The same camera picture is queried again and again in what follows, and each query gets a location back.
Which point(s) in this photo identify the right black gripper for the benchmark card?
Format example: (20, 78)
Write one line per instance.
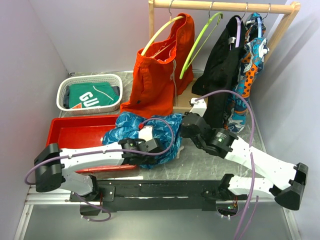
(183, 132)

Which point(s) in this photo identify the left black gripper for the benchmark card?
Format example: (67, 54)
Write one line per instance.
(150, 161)

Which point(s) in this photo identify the green hanger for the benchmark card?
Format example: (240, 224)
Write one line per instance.
(199, 43)

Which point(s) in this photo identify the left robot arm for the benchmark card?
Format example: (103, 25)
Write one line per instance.
(57, 168)

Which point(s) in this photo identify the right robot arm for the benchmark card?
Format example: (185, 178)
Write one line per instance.
(282, 181)

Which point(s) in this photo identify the black shorts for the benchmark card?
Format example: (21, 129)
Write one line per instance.
(220, 73)

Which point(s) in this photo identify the yellow hanger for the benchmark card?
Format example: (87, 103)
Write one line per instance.
(160, 30)

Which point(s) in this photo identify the orange blue patterned shorts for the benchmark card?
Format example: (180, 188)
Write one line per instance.
(251, 64)

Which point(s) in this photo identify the purple hanger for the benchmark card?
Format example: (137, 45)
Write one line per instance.
(239, 31)

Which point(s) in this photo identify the light blue hanger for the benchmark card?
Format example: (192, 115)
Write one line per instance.
(253, 26)

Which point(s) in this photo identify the red plastic tray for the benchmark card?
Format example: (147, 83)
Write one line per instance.
(80, 131)

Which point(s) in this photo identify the white plastic basket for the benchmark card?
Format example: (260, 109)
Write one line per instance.
(112, 79)

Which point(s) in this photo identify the green folded shirt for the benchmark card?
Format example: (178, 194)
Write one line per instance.
(88, 94)

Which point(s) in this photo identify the wooden clothes rack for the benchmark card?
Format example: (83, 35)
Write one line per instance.
(289, 13)

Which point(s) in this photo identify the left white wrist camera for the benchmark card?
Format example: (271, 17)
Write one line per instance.
(146, 133)

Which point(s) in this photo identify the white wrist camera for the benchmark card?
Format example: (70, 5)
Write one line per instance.
(198, 106)
(146, 133)

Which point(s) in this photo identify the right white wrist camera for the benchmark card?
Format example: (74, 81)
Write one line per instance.
(198, 106)

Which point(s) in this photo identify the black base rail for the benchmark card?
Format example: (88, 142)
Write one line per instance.
(150, 195)

